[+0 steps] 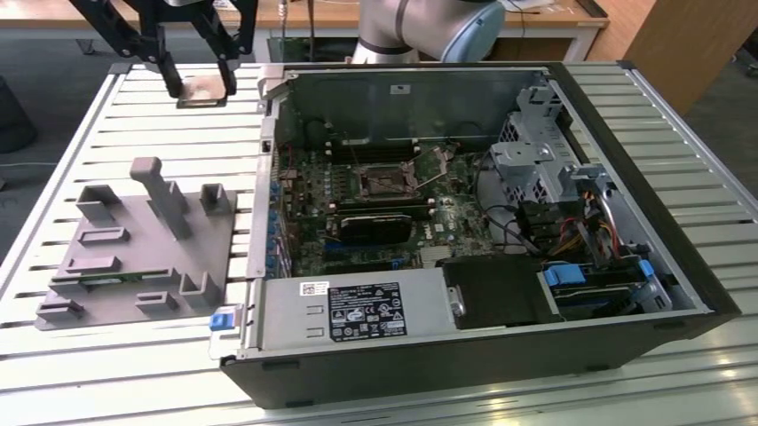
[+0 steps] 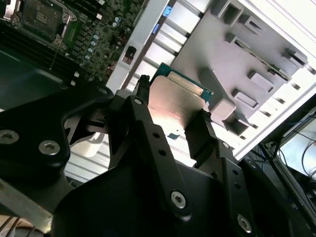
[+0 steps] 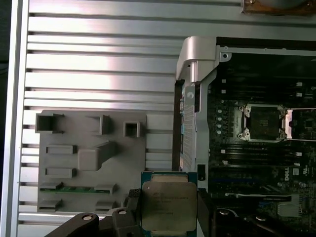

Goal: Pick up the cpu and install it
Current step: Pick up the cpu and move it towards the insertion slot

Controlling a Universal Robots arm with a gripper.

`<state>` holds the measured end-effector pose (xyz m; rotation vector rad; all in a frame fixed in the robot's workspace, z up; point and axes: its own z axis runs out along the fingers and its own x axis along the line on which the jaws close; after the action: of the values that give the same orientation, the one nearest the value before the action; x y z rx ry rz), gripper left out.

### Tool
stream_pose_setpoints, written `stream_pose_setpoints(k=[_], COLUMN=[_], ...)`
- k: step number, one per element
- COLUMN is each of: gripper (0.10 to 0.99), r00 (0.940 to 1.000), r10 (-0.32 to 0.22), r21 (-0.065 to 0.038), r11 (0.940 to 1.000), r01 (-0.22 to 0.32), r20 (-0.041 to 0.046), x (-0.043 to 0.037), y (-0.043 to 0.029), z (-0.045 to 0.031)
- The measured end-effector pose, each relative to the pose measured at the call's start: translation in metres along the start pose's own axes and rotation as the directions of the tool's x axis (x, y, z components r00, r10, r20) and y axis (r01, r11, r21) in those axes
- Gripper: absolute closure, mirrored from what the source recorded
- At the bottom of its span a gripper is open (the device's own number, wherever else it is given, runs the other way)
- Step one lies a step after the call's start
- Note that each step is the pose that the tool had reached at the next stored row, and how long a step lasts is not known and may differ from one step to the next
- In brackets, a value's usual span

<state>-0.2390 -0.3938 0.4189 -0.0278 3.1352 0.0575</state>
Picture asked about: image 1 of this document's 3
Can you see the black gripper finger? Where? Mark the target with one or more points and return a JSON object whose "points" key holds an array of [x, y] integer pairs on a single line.
{"points": [[228, 71], [127, 40]]}

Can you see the silver CPU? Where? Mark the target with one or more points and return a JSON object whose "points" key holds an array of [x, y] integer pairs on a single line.
{"points": [[201, 91]]}

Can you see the CPU socket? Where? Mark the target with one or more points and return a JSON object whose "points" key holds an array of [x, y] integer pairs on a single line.
{"points": [[384, 182]]}

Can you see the green circuit board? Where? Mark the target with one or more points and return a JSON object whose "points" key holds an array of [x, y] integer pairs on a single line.
{"points": [[289, 49]]}

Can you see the black bin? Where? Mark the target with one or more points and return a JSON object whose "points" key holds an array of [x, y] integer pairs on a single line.
{"points": [[14, 124]]}

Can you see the black RAM slot bank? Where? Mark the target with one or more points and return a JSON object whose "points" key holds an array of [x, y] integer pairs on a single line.
{"points": [[372, 153], [379, 207]]}

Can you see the grey plastic parts rack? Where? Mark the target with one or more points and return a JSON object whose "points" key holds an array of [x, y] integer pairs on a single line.
{"points": [[148, 248]]}

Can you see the black graphics card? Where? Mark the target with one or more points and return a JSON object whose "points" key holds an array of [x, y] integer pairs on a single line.
{"points": [[372, 228]]}

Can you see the green RAM stick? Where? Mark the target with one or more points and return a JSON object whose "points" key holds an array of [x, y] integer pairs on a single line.
{"points": [[139, 277]]}

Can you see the green motherboard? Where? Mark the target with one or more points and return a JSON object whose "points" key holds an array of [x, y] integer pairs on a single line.
{"points": [[455, 213]]}

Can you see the white paper sheets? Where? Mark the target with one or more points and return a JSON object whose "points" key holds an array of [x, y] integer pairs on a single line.
{"points": [[532, 3]]}

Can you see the small silver heat sink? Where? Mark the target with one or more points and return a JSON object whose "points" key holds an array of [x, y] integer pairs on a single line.
{"points": [[433, 256]]}

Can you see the silver metal drive cage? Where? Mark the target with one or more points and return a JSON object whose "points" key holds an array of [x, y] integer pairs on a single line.
{"points": [[532, 155]]}

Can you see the blue plastic latch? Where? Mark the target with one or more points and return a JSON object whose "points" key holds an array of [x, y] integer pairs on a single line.
{"points": [[220, 321]]}

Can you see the grey power supply unit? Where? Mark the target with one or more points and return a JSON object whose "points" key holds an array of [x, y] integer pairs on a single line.
{"points": [[284, 319]]}

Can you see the blue disk carrier tab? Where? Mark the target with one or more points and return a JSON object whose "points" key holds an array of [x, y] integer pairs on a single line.
{"points": [[562, 276], [644, 269]]}

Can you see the black open PC case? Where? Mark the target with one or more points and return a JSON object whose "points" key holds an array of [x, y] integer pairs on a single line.
{"points": [[413, 377]]}

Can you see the wooden cabinet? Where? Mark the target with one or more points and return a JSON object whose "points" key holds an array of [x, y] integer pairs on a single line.
{"points": [[680, 44]]}

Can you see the metal disk bay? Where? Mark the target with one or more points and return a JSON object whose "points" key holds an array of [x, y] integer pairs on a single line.
{"points": [[651, 297]]}

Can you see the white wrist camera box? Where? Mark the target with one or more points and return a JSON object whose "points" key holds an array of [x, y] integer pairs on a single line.
{"points": [[185, 2]]}

